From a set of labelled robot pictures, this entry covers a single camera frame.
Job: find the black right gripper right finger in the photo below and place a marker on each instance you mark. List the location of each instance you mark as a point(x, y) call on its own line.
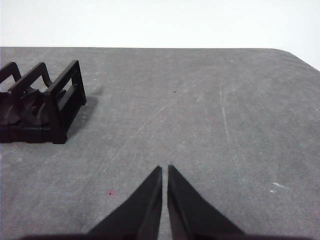
point(192, 215)

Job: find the black plate rack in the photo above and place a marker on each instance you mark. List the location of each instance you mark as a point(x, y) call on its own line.
point(30, 125)

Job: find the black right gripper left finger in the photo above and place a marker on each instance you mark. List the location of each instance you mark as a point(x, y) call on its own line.
point(140, 215)

